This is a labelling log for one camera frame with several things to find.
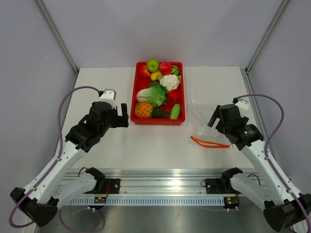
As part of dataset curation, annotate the right frame post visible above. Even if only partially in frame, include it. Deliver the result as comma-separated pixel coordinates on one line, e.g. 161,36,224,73
244,0,291,75

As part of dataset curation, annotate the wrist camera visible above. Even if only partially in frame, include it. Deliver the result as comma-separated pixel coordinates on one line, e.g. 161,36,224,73
99,89,117,109
233,98,250,111

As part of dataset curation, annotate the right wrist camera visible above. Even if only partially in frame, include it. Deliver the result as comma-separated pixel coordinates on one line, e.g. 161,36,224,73
233,98,250,111

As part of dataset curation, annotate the aluminium mounting rail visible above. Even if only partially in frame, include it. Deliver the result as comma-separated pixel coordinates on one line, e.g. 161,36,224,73
65,169,250,210

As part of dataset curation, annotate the red bell pepper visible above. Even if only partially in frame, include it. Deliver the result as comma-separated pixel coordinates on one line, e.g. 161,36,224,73
167,89,180,105

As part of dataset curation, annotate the green apple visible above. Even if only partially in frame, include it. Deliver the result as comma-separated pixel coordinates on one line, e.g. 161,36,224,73
146,59,159,73

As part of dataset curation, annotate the dark green round vegetable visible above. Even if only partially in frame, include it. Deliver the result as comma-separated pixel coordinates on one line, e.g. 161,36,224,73
170,66,180,76

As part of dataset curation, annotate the white cauliflower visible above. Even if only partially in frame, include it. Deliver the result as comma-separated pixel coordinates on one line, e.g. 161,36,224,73
159,74,181,92

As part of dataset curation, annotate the frame post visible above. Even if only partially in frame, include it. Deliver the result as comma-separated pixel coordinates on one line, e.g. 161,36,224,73
244,0,291,75
34,0,79,76

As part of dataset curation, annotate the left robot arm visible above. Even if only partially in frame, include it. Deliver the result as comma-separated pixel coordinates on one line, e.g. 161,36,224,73
10,101,129,227

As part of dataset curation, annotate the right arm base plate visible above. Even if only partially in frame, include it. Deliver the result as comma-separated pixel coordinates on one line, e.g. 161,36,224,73
201,178,236,194

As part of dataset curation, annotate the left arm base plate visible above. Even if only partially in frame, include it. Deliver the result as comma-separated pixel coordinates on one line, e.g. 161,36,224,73
85,178,121,194

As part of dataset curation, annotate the red plastic tray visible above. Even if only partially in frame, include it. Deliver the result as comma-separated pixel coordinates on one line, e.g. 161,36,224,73
130,62,185,125

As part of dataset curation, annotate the green lime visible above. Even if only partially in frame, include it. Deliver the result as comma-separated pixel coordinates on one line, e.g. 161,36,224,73
149,81,160,87

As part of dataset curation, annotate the red orange peach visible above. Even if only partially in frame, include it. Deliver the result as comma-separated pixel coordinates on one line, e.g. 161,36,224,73
138,65,151,79

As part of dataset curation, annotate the yellow pepper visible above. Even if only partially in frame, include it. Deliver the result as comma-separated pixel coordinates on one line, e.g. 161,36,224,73
150,70,162,81

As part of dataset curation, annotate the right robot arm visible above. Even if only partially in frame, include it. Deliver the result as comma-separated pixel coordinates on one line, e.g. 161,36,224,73
207,103,311,232

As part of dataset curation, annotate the green lettuce cabbage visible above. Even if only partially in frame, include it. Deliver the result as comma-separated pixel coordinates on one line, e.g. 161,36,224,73
136,86,168,107

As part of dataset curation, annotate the green cucumber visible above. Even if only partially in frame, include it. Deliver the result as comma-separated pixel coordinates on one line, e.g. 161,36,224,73
170,103,181,119

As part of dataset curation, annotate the orange pineapple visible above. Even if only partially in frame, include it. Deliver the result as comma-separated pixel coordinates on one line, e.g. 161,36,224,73
134,102,169,118

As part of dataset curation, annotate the red apple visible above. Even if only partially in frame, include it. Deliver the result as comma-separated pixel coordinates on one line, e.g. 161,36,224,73
159,62,172,75

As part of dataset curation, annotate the clear zip top bag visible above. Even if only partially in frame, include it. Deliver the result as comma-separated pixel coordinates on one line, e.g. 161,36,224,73
190,100,233,149

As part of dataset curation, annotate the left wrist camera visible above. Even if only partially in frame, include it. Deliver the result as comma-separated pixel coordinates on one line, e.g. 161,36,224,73
99,89,117,109

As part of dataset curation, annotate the left frame post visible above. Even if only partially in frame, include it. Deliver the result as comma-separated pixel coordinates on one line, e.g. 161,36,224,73
34,0,79,76

